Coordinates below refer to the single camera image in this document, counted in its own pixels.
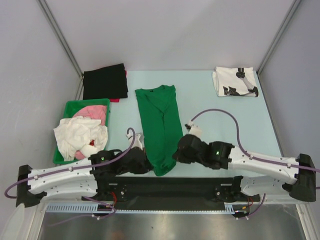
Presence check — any green t shirt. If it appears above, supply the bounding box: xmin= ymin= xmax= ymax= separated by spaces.
xmin=135 ymin=85 xmax=183 ymax=177

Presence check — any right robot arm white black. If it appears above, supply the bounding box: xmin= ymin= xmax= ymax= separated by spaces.
xmin=172 ymin=134 xmax=316 ymax=202

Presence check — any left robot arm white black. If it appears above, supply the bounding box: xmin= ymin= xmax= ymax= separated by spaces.
xmin=15 ymin=147 xmax=153 ymax=208

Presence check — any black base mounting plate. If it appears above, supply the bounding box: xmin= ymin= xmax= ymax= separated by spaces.
xmin=93 ymin=176 xmax=250 ymax=208

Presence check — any pink crumpled t shirt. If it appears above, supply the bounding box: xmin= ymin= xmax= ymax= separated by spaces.
xmin=72 ymin=105 xmax=108 ymax=160

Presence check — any white crumpled t shirt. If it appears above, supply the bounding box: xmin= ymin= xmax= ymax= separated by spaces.
xmin=53 ymin=116 xmax=108 ymax=162

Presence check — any folded white printed t shirt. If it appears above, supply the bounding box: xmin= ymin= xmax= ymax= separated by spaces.
xmin=212 ymin=67 xmax=259 ymax=98

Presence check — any folded black t shirt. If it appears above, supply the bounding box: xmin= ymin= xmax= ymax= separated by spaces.
xmin=83 ymin=63 xmax=129 ymax=100

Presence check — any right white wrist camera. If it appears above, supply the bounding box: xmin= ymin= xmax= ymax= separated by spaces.
xmin=184 ymin=120 xmax=203 ymax=139

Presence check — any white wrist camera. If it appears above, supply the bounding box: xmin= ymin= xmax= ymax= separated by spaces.
xmin=184 ymin=120 xmax=203 ymax=139
xmin=126 ymin=132 xmax=144 ymax=150

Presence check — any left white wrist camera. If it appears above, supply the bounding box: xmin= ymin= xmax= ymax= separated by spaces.
xmin=126 ymin=132 xmax=144 ymax=150

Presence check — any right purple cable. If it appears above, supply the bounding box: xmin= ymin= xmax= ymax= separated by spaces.
xmin=189 ymin=108 xmax=320 ymax=221

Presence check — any light blue cable duct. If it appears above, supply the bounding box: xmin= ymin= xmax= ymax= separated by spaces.
xmin=45 ymin=202 xmax=249 ymax=215

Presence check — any right aluminium frame post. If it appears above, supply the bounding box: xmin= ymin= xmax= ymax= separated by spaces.
xmin=256 ymin=0 xmax=304 ymax=76

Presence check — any aluminium frame post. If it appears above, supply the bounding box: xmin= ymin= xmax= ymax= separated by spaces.
xmin=37 ymin=0 xmax=85 ymax=78
xmin=256 ymin=0 xmax=304 ymax=76

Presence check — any left aluminium frame post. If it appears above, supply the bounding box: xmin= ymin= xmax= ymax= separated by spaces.
xmin=37 ymin=0 xmax=85 ymax=78

